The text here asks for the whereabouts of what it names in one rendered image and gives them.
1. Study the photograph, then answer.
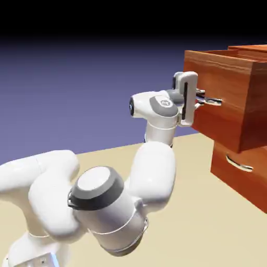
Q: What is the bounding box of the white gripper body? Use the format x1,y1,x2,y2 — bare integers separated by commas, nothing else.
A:
178,71,199,127

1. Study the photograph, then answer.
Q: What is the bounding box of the curved silver drawer handle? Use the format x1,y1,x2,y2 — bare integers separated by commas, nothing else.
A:
196,93,223,106
225,153,254,173

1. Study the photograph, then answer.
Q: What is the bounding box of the reddish wooden drawer front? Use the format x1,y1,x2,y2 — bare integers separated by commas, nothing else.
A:
210,140,267,214
183,50,258,153

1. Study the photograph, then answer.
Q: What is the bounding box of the reddish wooden cabinet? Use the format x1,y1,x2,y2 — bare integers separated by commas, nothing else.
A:
183,44,267,214

